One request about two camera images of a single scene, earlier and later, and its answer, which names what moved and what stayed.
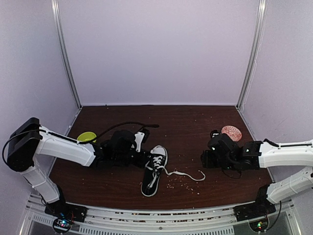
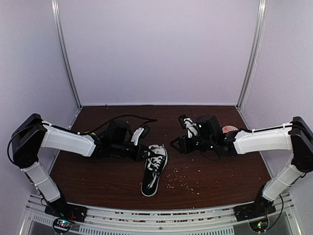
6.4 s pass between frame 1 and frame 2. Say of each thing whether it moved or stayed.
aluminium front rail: stayed
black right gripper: moved
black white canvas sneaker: stayed
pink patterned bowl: stayed
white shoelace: moved
